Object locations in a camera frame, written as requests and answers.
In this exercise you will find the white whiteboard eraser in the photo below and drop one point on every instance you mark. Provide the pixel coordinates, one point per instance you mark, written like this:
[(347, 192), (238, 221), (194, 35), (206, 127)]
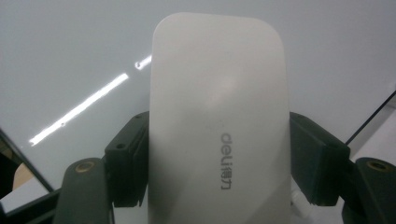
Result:
[(218, 124)]

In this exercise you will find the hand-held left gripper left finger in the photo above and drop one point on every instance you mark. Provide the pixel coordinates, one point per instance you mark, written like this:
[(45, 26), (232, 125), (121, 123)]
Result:
[(127, 161)]

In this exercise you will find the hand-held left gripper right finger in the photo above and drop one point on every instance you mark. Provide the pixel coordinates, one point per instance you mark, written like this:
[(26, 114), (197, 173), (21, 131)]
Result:
[(317, 158)]

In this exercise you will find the white whiteboard with red scribble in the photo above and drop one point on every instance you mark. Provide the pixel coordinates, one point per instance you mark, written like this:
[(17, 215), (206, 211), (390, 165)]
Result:
[(77, 46)]

